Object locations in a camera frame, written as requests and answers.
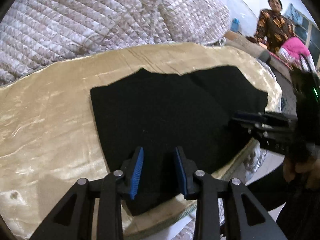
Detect black pants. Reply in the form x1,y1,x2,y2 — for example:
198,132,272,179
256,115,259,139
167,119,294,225
90,66,268,216

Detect person's right hand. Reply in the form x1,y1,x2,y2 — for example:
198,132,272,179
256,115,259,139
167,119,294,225
283,156,319,188

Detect pink cloth bundle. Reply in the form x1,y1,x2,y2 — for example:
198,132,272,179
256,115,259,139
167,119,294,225
277,37,316,73

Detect beige satin bed sheet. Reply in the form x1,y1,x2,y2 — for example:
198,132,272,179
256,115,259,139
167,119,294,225
1,43,282,239

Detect patterned beige pillow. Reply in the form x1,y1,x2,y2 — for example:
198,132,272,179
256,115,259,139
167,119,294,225
224,30,290,75

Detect woman in patterned blouse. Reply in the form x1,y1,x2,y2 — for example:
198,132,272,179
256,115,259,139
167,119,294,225
246,0,295,54

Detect blue plastic bottle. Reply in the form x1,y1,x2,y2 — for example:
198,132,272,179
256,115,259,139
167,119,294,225
231,18,240,33

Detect quilted pinkish white comforter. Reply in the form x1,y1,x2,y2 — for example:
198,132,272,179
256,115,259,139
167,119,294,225
1,0,230,85

